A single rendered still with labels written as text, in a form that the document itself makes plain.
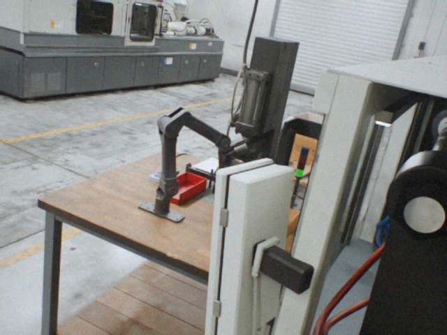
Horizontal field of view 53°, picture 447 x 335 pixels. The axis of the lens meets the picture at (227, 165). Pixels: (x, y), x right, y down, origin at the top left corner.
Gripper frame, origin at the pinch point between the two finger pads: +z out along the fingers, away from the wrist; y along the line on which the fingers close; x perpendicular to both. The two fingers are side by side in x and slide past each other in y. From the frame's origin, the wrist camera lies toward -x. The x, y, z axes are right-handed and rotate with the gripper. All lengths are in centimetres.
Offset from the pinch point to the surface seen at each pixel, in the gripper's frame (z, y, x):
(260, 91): -33.7, 27.6, -3.5
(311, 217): -88, -67, -55
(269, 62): -40, 40, -2
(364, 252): -8, -14, -67
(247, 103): -28.1, 23.6, 0.6
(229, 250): -80, -75, -42
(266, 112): -21.4, 29.4, -6.3
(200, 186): 7.0, -3.0, 11.9
